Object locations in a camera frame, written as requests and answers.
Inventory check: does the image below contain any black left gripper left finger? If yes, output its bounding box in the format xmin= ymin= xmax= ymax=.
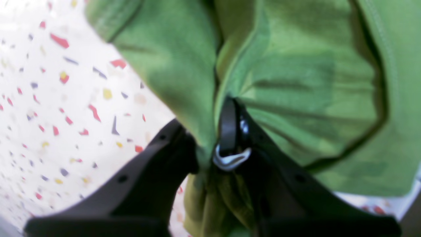
xmin=25 ymin=119 xmax=197 ymax=237

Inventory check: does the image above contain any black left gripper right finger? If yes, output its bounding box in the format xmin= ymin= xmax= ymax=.
xmin=215 ymin=98 xmax=402 ymax=237

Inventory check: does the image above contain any green t-shirt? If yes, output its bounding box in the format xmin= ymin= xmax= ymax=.
xmin=85 ymin=0 xmax=420 ymax=237

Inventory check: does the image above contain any terrazzo pattern table cloth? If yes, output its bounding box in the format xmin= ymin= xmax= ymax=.
xmin=1 ymin=0 xmax=420 ymax=237

